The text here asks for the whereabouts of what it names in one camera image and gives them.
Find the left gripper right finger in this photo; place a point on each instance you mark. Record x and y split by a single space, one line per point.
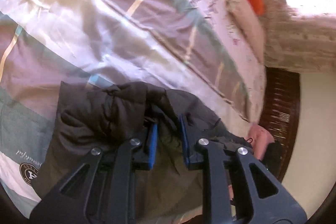
237 188

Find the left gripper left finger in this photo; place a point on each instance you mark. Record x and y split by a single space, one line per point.
101 187

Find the dark brown puffer jacket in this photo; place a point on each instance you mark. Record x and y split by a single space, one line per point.
105 118

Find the person's bare hand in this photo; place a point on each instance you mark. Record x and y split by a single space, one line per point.
259 138

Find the beige fuzzy blanket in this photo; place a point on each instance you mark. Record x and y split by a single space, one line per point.
300 35

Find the pink floral pillow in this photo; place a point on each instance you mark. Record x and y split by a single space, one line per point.
236 3

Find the plaid bed sheet with logo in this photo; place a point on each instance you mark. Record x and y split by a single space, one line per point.
190 45

